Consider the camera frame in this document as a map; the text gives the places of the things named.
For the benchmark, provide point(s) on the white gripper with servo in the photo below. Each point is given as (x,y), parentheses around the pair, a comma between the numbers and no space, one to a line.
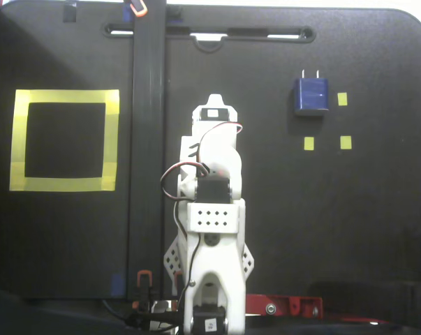
(214,114)

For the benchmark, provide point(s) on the blue white charger block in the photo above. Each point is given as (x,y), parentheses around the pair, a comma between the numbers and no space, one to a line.
(311,96)

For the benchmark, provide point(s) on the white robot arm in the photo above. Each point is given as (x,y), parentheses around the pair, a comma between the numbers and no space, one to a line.
(213,258)

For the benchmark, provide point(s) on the small yellow tape marker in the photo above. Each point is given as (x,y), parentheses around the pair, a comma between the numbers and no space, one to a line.
(345,142)
(309,143)
(342,99)

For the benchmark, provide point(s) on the orange black spring clamp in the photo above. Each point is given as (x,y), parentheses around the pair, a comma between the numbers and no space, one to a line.
(140,12)

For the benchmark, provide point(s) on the blue tape piece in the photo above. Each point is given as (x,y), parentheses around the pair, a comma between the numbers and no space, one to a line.
(126,14)
(117,284)

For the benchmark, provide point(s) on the yellow tape square outline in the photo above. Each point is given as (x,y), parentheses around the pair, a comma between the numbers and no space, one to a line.
(67,96)

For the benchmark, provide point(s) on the orange black base clamp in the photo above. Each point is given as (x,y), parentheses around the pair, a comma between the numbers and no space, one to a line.
(177,279)
(144,271)

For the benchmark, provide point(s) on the red metal angle bracket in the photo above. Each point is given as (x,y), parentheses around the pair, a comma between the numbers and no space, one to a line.
(287,303)

